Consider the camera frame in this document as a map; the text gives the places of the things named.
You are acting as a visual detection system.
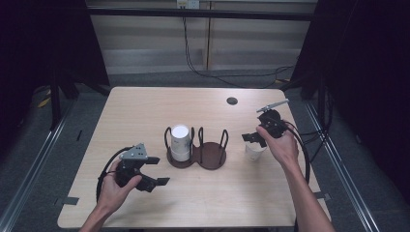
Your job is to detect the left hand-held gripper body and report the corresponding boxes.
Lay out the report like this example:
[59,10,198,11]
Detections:
[115,142,150,189]

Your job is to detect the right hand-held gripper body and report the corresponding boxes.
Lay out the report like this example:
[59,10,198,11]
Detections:
[256,99,290,140]

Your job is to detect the white flower-print paper cup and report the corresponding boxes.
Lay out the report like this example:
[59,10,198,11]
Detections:
[171,148,191,163]
[245,141,268,162]
[170,124,192,153]

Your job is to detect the brown cup holder black rods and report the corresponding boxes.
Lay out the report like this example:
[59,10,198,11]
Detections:
[163,126,230,171]

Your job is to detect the person's right hand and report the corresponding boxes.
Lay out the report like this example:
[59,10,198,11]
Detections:
[255,125,300,170]

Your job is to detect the person's left hand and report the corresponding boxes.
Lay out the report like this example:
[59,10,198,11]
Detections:
[96,159,143,215]

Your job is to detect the grey tape strip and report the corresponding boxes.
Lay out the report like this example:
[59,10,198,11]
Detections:
[53,195,80,207]
[313,190,333,201]

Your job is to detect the dark curtain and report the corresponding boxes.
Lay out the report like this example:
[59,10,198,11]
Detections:
[0,0,111,98]
[289,0,410,197]

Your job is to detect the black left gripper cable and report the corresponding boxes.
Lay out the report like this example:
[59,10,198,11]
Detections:
[95,146,135,203]

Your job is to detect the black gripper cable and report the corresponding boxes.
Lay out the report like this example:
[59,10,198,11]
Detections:
[282,120,312,186]
[95,146,135,203]

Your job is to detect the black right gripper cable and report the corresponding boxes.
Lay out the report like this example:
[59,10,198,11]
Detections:
[282,120,312,186]

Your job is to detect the metal floor rail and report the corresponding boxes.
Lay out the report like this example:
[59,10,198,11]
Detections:
[304,101,379,232]
[0,96,78,232]

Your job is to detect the black wall cable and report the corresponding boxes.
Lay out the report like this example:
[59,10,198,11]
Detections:
[182,15,295,90]

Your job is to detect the black horizontal frame bar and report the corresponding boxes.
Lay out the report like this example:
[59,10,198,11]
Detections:
[86,7,319,22]

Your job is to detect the white wall power outlet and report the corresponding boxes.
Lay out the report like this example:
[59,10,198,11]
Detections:
[175,0,201,11]

